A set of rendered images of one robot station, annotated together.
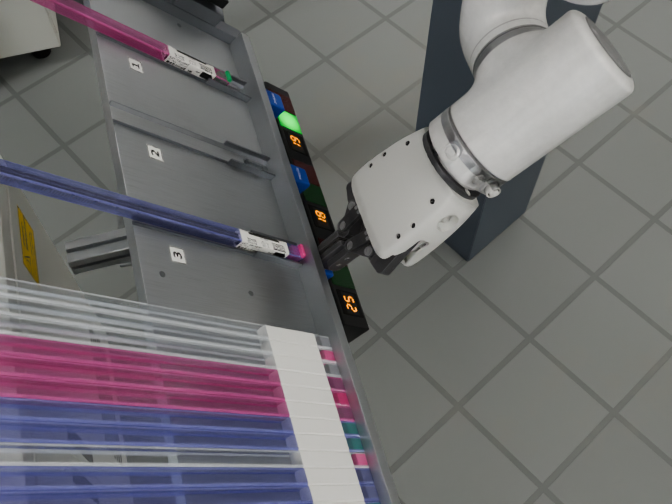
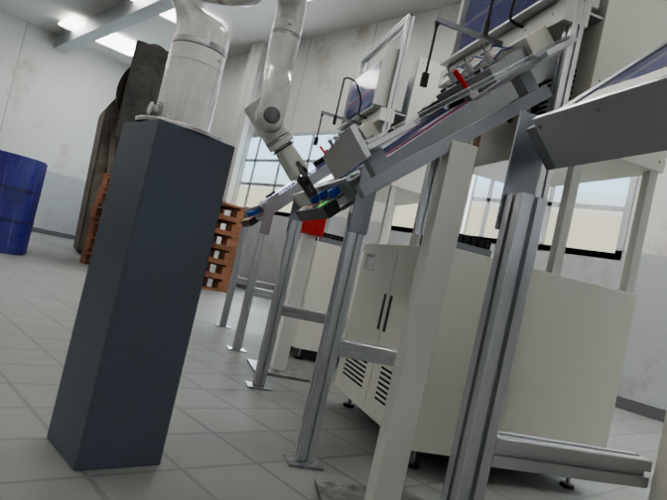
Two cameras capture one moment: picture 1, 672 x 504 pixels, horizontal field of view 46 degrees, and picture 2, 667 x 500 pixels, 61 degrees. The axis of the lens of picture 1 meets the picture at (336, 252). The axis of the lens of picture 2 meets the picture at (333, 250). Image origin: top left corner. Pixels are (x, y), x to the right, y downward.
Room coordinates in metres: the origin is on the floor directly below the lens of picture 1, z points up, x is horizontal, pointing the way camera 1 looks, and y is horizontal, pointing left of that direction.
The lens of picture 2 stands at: (2.16, 0.12, 0.48)
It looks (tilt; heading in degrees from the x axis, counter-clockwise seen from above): 2 degrees up; 180
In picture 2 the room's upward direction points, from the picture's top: 13 degrees clockwise
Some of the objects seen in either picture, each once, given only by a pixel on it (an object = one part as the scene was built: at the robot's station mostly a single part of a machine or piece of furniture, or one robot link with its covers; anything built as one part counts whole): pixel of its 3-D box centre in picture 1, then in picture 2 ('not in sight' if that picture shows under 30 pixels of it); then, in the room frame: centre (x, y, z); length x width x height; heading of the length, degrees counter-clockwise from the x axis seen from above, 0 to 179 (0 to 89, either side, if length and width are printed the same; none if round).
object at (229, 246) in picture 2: not in sight; (166, 234); (-3.96, -1.69, 0.48); 1.34 x 0.92 x 0.96; 141
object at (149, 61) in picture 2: not in sight; (150, 157); (-5.40, -2.56, 1.43); 1.47 x 1.32 x 2.86; 131
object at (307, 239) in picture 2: not in sight; (296, 285); (-0.37, -0.02, 0.39); 0.24 x 0.24 x 0.78; 16
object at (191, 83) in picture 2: not in sight; (189, 93); (0.92, -0.27, 0.79); 0.19 x 0.19 x 0.18
